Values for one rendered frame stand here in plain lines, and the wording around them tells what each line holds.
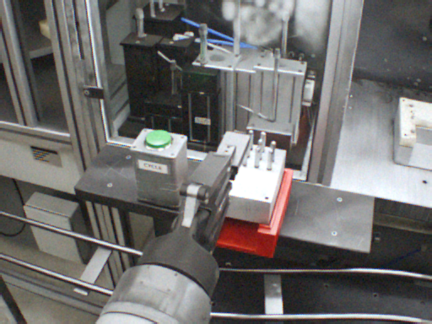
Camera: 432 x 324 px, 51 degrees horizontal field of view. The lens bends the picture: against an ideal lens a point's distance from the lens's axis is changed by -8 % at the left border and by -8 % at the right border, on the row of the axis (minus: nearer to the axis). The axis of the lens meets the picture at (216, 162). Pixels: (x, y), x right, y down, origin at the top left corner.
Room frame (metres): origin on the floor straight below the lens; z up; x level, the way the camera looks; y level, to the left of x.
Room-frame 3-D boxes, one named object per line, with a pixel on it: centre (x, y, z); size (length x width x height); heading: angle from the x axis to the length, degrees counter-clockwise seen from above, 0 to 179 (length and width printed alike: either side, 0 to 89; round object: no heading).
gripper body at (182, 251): (0.30, 0.03, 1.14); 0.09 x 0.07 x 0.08; 163
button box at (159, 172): (0.63, 0.09, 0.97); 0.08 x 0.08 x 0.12; 73
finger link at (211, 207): (0.36, 0.01, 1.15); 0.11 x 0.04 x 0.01; 163
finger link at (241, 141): (0.45, -0.02, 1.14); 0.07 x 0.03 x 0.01; 163
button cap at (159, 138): (0.62, 0.09, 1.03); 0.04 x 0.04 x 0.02
